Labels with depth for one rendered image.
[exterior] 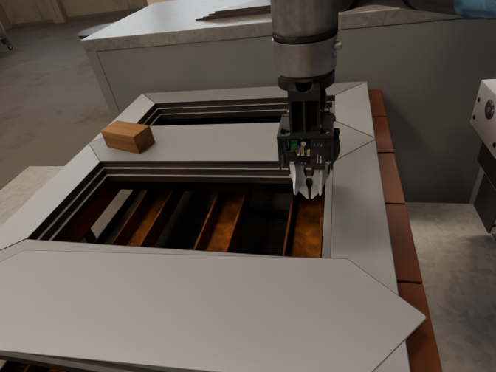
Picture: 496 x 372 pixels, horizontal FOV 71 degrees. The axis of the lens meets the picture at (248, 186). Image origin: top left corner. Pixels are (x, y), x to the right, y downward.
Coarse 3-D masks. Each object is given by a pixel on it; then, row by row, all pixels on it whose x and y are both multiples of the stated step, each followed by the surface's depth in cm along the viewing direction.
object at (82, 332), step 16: (112, 256) 59; (128, 256) 59; (144, 256) 58; (96, 272) 57; (112, 272) 56; (128, 272) 56; (96, 288) 54; (112, 288) 54; (128, 288) 53; (80, 304) 52; (96, 304) 52; (112, 304) 51; (64, 320) 50; (80, 320) 50; (96, 320) 49; (112, 320) 49; (64, 336) 48; (80, 336) 48; (96, 336) 47; (48, 352) 46; (64, 352) 46; (80, 352) 46; (96, 352) 45
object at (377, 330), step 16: (352, 272) 50; (352, 288) 48; (368, 288) 47; (384, 288) 47; (352, 304) 46; (368, 304) 46; (384, 304) 45; (352, 320) 44; (368, 320) 44; (384, 320) 43; (400, 320) 43; (368, 336) 42; (384, 336) 42; (400, 336) 42; (368, 352) 41; (384, 352) 40; (368, 368) 39
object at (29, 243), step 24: (144, 120) 106; (96, 168) 85; (120, 168) 86; (144, 168) 84; (168, 168) 83; (192, 168) 81; (216, 168) 80; (240, 168) 78; (264, 168) 77; (288, 168) 76; (72, 192) 77; (96, 192) 83; (48, 216) 71; (72, 216) 76; (24, 240) 66; (48, 240) 70; (24, 360) 50; (48, 360) 49; (72, 360) 48
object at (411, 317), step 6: (396, 294) 46; (402, 300) 45; (402, 306) 45; (408, 306) 44; (402, 312) 44; (408, 312) 44; (414, 312) 44; (420, 312) 44; (402, 318) 43; (408, 318) 43; (414, 318) 43; (420, 318) 43; (426, 318) 43; (402, 324) 43; (408, 324) 43; (414, 324) 43; (420, 324) 42; (408, 330) 42; (414, 330) 42; (408, 336) 42
